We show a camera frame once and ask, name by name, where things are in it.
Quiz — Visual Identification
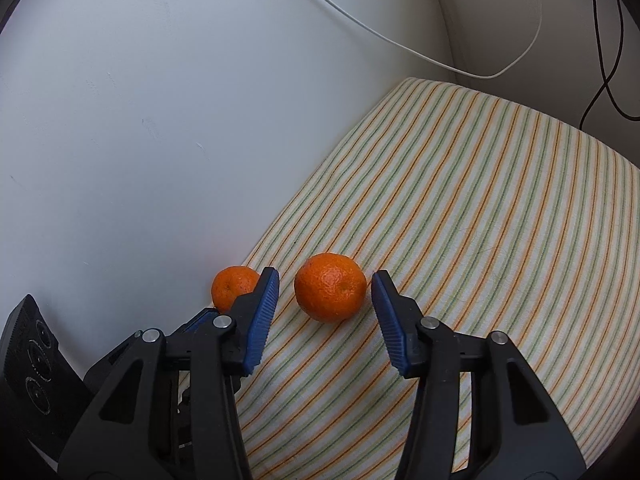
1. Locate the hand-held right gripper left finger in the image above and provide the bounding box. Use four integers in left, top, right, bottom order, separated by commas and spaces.
57, 266, 281, 480

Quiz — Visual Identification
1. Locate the striped bedsheet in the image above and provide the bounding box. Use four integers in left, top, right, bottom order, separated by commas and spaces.
232, 76, 640, 480

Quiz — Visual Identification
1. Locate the white cable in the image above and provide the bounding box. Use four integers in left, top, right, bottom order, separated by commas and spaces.
274, 0, 545, 80

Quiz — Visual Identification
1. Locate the looped black cable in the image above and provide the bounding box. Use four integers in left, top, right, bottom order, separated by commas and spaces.
579, 0, 640, 131

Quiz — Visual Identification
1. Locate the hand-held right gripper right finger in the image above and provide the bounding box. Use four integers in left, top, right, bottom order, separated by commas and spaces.
370, 269, 587, 480

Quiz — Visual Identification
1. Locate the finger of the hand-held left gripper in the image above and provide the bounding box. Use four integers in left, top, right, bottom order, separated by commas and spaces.
170, 307, 219, 338

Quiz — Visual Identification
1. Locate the small mandarin orange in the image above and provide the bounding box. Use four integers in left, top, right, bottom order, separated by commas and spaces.
211, 265, 262, 312

